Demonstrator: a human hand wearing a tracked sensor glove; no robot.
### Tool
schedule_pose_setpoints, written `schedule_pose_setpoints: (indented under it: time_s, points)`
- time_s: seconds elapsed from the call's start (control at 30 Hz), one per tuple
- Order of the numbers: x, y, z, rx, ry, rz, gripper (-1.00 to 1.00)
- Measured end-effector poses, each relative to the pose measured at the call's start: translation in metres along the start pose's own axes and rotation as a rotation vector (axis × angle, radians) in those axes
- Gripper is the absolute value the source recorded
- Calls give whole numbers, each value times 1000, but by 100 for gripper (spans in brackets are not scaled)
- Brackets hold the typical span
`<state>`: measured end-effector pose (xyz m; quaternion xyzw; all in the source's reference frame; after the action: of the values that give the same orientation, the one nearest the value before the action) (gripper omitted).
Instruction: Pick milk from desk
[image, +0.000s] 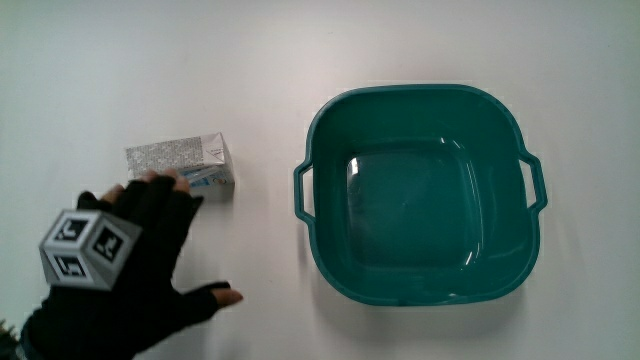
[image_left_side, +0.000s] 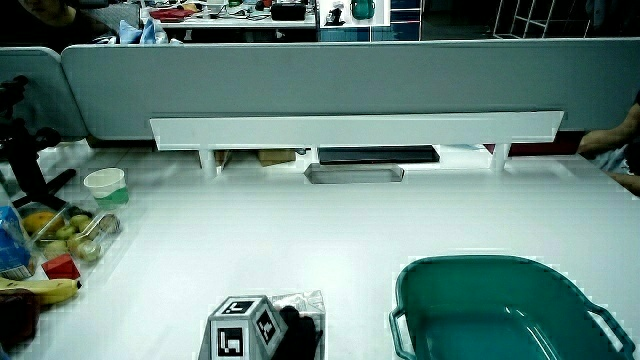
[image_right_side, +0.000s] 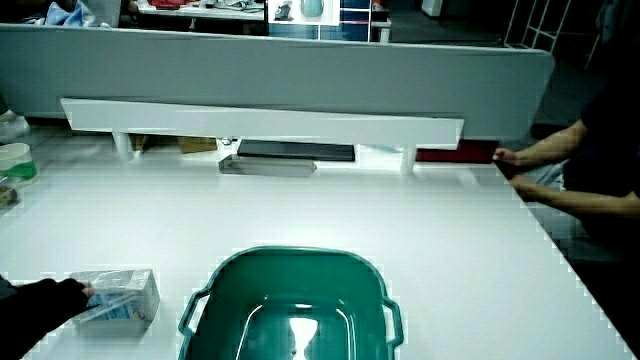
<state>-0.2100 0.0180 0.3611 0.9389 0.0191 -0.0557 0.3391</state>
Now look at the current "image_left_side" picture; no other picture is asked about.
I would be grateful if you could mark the brown kiwi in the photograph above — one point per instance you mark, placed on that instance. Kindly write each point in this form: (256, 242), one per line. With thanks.
(110, 223)

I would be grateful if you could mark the orange fruit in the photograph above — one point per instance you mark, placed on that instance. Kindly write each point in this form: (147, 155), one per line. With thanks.
(41, 221)

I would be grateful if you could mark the long grey desk partition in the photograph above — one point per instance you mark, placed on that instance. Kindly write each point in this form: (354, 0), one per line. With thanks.
(325, 77)

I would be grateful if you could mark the another person's forearm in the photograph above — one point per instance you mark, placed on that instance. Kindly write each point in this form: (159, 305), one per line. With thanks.
(607, 137)

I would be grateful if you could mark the small cardboard box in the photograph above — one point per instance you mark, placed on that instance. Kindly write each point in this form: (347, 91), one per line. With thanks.
(276, 156)

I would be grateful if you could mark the silver milk carton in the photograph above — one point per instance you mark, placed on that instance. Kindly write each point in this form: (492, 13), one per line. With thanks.
(309, 302)

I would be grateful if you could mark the teal jug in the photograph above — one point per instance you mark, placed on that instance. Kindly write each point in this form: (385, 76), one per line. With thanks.
(362, 9)

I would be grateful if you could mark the black bag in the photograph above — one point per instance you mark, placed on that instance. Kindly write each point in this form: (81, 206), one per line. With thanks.
(288, 11)

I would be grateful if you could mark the white desk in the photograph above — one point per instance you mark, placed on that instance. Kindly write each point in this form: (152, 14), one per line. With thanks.
(280, 230)

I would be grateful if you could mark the blue snack bag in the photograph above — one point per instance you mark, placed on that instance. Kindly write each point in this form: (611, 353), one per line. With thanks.
(12, 250)

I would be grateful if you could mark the blue plastic bag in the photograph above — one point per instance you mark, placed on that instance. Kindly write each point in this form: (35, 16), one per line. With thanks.
(145, 32)

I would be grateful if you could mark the small green fruit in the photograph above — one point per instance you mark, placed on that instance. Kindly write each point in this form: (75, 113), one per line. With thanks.
(80, 220)
(88, 250)
(65, 232)
(55, 247)

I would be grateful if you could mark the person's left hand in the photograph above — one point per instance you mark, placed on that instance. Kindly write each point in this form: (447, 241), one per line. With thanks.
(240, 330)

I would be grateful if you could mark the clear plastic fruit container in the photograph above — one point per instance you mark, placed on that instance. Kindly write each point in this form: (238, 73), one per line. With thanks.
(92, 227)

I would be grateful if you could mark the white background table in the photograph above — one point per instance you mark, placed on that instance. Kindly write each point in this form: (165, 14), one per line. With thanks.
(225, 22)

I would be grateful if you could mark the red cloth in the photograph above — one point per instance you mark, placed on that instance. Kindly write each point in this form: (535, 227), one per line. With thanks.
(172, 14)

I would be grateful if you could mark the teal plastic basin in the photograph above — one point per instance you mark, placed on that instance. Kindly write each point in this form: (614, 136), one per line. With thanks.
(480, 320)

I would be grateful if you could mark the dark red fruit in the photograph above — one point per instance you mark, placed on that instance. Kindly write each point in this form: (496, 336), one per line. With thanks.
(17, 317)

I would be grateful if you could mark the red block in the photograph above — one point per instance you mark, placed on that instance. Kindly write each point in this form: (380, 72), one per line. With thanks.
(61, 268)

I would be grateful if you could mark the black flat keyboard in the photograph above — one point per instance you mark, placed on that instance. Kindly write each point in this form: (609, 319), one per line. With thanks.
(378, 154)

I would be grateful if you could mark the yellow banana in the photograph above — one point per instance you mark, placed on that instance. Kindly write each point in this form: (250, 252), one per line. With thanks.
(45, 289)

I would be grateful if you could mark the short grey desk partition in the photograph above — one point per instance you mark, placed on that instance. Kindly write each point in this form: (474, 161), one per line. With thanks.
(40, 95)

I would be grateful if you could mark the white and green paper cup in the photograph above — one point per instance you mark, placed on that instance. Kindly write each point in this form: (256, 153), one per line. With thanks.
(107, 187)

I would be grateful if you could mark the black camera tripod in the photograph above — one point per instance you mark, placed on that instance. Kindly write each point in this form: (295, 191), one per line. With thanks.
(22, 150)

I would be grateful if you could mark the white desk shelf riser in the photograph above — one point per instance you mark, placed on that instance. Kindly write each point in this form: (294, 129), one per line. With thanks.
(350, 130)

